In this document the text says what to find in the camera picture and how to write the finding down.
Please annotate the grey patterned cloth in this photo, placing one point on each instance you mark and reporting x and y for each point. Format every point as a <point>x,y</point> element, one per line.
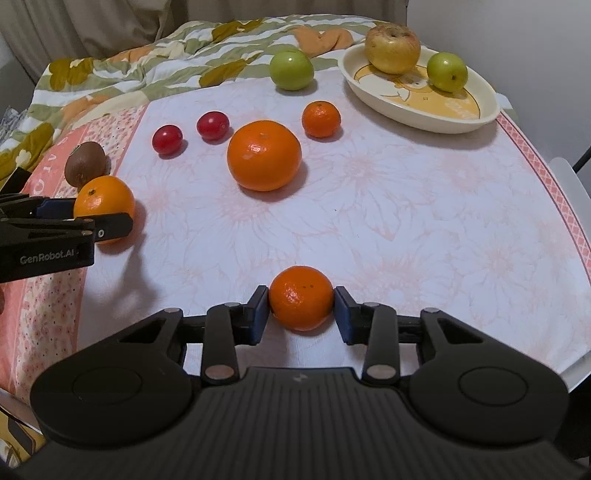
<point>9,123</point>

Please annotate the brown kiwi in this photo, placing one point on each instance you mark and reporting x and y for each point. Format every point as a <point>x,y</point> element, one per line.
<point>85,164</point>

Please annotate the yellow object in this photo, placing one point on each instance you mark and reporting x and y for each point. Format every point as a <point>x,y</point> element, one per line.
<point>14,429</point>

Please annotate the cream oval bowl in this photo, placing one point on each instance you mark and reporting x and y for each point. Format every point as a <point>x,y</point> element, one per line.
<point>415,110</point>

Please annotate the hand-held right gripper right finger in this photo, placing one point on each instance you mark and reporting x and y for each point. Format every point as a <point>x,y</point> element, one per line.
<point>344,318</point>

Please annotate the red cherry tomato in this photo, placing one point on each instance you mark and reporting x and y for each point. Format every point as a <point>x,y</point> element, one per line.
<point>213,125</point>
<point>167,139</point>

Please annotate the small mandarin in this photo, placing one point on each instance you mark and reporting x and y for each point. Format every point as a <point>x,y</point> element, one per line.
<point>321,119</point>
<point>301,297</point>

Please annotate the medium orange with green stem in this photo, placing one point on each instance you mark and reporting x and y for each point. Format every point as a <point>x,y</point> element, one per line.
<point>104,198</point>

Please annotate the large orange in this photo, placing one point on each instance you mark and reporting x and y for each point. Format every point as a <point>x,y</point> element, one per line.
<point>264,154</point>

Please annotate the floral striped quilt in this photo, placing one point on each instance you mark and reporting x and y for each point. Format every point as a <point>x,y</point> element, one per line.
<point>138,69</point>

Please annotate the small green apple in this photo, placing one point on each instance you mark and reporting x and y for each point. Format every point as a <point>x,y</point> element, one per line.
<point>447,72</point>

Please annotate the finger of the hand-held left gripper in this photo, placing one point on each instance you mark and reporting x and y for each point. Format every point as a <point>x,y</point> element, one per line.
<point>53,207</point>
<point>115,225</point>

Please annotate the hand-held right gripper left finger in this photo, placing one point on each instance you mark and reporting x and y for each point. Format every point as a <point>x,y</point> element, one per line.
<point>258,317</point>

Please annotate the yellow red apple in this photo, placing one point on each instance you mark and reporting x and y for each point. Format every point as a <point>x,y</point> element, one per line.
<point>392,48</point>

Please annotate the large green apple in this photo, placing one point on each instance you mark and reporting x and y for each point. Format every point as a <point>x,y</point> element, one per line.
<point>292,70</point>

